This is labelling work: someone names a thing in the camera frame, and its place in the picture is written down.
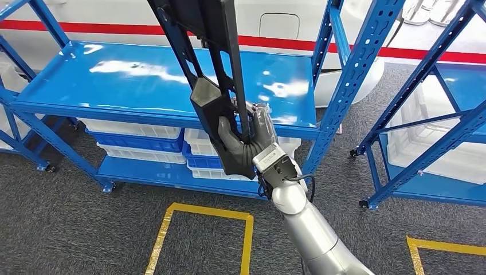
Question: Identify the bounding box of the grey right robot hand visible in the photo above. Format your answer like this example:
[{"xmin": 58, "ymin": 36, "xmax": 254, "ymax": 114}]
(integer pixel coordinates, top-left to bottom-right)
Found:
[{"xmin": 217, "ymin": 99, "xmax": 280, "ymax": 168}]

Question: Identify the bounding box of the long black plastic part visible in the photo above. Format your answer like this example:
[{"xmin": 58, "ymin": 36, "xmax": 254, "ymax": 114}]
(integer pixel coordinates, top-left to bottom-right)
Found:
[{"xmin": 147, "ymin": 0, "xmax": 259, "ymax": 181}]

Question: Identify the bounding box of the yellow floor tape square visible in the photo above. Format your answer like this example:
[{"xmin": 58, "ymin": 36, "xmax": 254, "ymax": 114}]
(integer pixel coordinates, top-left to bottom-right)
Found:
[
  {"xmin": 406, "ymin": 235, "xmax": 486, "ymax": 275},
  {"xmin": 144, "ymin": 202, "xmax": 254, "ymax": 275}
]

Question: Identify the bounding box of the silver stanchion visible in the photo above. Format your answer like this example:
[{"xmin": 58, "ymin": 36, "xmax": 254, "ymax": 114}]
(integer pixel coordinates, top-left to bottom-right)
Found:
[
  {"xmin": 430, "ymin": 0, "xmax": 475, "ymax": 28},
  {"xmin": 401, "ymin": 0, "xmax": 432, "ymax": 26}
]

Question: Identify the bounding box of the white car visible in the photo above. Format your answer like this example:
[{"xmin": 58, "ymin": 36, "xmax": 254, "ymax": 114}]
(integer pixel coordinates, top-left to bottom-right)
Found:
[{"xmin": 0, "ymin": 0, "xmax": 386, "ymax": 109}]

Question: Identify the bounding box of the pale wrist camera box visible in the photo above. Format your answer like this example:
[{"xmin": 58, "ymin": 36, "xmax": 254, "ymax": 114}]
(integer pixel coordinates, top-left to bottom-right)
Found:
[{"xmin": 252, "ymin": 142, "xmax": 287, "ymax": 174}]

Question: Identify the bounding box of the black camera cable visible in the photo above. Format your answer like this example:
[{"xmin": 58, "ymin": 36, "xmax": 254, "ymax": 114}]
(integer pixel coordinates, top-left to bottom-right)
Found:
[{"xmin": 258, "ymin": 172, "xmax": 316, "ymax": 204}]

